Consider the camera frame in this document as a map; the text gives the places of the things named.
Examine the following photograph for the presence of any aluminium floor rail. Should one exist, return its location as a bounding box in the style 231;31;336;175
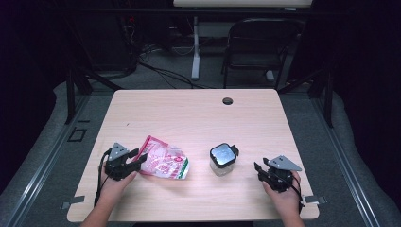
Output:
0;94;93;227
311;94;384;227

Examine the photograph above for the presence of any person's right hand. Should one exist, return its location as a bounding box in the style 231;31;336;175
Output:
262;171;303;219

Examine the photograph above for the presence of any black folding chair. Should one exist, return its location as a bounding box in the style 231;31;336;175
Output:
221;17;305;91

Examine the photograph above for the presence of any hand-held gripper cable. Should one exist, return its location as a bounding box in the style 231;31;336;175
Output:
94;148;113;207
291;176;305;214

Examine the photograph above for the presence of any black metal stand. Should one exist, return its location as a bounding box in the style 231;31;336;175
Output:
277;67;335;129
64;67;124;126

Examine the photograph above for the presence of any grey tape piece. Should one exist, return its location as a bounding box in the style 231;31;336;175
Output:
302;194;327;205
61;195;86;211

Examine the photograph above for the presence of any person's left hand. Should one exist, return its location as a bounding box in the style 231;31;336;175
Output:
99;166;138;205

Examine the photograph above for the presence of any white desk leg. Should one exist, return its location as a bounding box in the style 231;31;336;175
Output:
191;15;201;81

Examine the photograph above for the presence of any left hand-held gripper cable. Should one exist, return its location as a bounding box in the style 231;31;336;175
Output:
94;148;113;207

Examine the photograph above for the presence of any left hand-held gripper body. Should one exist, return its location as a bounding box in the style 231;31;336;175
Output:
104;142;140;182

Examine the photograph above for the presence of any right hand-held gripper cable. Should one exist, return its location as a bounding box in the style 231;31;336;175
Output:
291;176;305;214

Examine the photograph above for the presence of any pink and white plastic bag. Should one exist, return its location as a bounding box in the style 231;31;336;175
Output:
135;135;190;181

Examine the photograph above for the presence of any glass jar with black lid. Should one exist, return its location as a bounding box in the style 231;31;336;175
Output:
209;142;240;177

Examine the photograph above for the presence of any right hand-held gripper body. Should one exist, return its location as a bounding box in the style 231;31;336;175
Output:
258;154;303;193

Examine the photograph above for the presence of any black floor cable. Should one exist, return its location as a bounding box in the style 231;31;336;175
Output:
138;61;209;90

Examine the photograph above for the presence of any black equipment with red light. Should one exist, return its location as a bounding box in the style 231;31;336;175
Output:
91;12;138;72

